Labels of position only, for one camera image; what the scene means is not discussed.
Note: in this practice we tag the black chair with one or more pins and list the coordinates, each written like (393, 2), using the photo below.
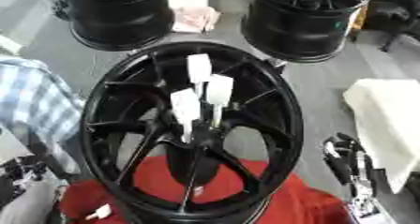
(396, 12)

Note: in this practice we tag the pale pink paper bag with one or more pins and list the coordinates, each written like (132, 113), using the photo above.
(191, 13)

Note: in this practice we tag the person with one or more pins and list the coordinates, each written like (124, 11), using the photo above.
(33, 102)

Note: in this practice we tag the large black spoked wheel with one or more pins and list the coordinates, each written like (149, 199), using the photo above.
(265, 109)

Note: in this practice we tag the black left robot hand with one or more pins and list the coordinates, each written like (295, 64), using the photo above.
(24, 171)

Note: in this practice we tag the black wheel rim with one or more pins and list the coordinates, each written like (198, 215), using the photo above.
(117, 18)
(298, 31)

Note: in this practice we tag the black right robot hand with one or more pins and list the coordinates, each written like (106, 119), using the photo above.
(342, 162)

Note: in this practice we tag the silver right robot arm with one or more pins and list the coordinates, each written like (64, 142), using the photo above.
(367, 207)

